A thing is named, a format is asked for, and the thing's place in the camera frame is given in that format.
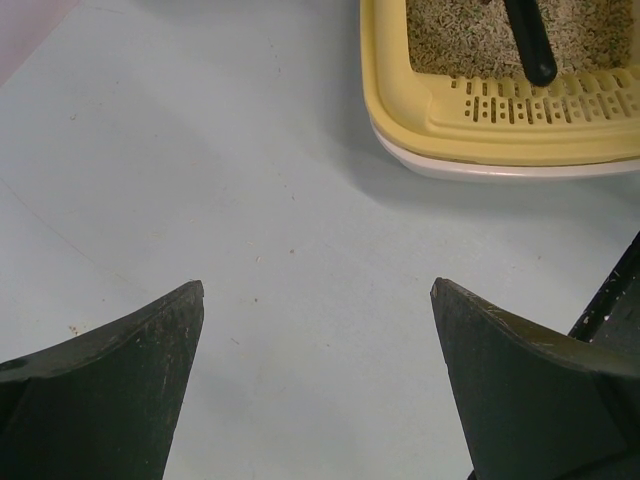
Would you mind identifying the black litter scoop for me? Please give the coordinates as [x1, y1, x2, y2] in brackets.
[503, 0, 557, 87]

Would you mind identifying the yellow litter box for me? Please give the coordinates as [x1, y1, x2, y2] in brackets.
[360, 1, 639, 182]

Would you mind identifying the beige cat litter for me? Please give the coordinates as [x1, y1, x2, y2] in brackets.
[406, 0, 639, 78]

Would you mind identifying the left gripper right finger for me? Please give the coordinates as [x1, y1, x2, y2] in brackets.
[431, 278, 639, 479]

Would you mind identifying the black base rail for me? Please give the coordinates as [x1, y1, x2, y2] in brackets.
[569, 234, 639, 353]

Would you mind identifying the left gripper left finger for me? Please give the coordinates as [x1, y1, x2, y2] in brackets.
[1, 280, 204, 479]

